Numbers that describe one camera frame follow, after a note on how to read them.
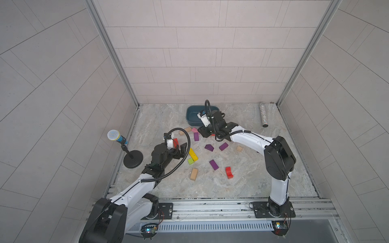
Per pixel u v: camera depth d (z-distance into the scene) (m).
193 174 0.81
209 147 0.93
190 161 0.87
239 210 0.73
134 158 0.86
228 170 0.84
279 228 0.68
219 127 0.68
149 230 0.64
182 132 0.60
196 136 0.96
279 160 0.49
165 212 0.71
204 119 0.79
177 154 0.69
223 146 0.94
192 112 1.05
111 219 0.39
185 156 0.76
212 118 0.67
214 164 0.87
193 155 0.89
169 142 0.72
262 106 1.12
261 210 0.71
